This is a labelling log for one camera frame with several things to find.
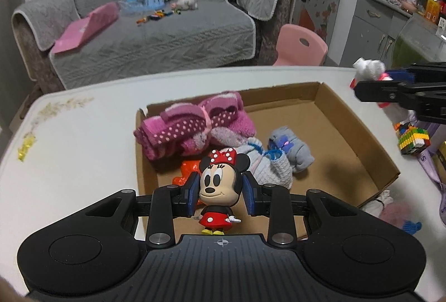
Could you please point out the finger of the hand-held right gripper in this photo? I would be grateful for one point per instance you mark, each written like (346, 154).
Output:
(428, 73)
(379, 91)

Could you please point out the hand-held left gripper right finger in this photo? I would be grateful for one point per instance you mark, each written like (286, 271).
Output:
(249, 195)

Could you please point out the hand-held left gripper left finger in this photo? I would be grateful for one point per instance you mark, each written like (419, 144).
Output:
(192, 194)

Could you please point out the white sock bundle red tie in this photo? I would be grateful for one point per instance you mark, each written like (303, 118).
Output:
(369, 70)

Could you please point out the mouse figure red bow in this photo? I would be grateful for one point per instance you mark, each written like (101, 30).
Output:
(219, 183)

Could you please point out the shallow cardboard box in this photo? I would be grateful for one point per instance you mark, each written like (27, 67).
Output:
(327, 134)

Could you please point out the orange plastic-wrapped bundle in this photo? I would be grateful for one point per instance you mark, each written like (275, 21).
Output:
(186, 173)

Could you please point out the glass fish bowl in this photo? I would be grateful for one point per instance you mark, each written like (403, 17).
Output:
(418, 44)

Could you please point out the pale knit sock bundle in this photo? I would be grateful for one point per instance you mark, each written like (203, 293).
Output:
(271, 167)

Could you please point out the colourful block cube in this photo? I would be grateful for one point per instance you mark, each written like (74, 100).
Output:
(413, 138)

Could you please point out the pink polka dot fuzzy bundle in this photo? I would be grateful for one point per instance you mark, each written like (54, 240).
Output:
(188, 127)

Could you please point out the grey sock bundle blue trim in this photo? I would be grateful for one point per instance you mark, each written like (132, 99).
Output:
(296, 148)

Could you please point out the orange drink bottle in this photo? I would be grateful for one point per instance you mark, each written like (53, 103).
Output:
(433, 4)

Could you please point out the grey shelf cabinet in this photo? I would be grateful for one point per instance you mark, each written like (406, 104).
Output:
(372, 19)

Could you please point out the pink plastic chair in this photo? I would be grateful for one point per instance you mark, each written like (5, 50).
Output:
(299, 45)

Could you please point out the grey covered sofa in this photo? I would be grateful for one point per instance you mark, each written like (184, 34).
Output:
(156, 44)

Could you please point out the yellow plastic pieces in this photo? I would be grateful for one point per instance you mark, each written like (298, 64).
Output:
(27, 148)

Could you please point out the scattered colourful toy pieces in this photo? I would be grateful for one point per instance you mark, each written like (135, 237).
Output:
(156, 15)

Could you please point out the pink white plush toy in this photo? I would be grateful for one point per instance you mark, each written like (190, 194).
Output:
(186, 2)

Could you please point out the pink paper bag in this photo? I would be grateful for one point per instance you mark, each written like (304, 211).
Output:
(83, 28)

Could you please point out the clear plastic bag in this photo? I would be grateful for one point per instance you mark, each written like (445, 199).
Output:
(130, 4)

